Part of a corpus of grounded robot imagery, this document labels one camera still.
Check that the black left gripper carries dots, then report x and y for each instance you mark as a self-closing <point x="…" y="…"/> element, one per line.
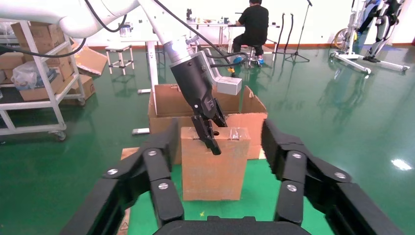
<point x="194" y="84"/>

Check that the cardboard storage box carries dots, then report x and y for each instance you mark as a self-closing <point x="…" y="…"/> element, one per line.
<point x="39" y="94"/>
<point x="11" y="61"/>
<point x="42" y="35"/>

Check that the white robot support stand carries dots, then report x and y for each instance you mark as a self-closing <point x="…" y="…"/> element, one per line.
<point x="351" y="58"/>

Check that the clear plastic bag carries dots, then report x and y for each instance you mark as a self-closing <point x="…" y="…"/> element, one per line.
<point x="26" y="76"/>

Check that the flattened cardboard sheet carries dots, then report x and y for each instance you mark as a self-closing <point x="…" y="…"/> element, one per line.
<point x="89" y="60"/>

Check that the metal kettle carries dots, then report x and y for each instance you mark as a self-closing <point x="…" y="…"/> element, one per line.
<point x="126" y="30"/>

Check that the black tripod stand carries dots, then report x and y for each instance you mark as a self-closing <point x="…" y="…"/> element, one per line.
<point x="300" y="32"/>

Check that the small white tube stool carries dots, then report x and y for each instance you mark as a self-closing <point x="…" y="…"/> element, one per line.
<point x="119" y="48"/>

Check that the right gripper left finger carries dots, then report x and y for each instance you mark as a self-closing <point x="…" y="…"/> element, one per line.
<point x="107" y="207"/>

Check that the seated person in black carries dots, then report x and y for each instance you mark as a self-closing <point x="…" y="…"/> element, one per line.
<point x="253" y="22"/>

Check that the cardboard box with logo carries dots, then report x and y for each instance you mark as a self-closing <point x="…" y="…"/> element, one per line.
<point x="85" y="87"/>

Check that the white desk frame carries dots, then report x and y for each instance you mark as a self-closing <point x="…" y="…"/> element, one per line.
<point x="152" y="65"/>

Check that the small black desk device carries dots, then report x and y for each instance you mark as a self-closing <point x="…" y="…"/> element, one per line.
<point x="189" y="15"/>

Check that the hanging humanoid robot legs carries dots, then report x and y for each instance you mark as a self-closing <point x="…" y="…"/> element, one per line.
<point x="384" y="29"/>

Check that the white wheeled rack cart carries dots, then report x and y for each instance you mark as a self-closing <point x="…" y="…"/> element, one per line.
<point x="42" y="74"/>

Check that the white work table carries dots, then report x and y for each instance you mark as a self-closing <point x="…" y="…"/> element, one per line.
<point x="223" y="25"/>

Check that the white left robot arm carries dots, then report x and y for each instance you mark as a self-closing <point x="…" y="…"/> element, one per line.
<point x="97" y="19"/>

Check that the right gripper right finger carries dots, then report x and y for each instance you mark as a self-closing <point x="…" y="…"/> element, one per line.
<point x="324" y="194"/>

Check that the blue shoe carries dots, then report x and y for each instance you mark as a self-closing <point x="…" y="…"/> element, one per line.
<point x="238" y="59"/>
<point x="260" y="60"/>

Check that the large open cardboard carton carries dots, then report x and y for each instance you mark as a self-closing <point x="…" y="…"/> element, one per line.
<point x="168" y="100"/>

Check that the chrome swivel stool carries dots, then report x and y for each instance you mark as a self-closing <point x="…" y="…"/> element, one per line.
<point x="254" y="52"/>

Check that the small cardboard box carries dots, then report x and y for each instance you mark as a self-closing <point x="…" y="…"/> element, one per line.
<point x="210" y="175"/>

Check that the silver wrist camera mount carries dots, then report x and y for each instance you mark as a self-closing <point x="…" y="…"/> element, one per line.
<point x="228" y="86"/>

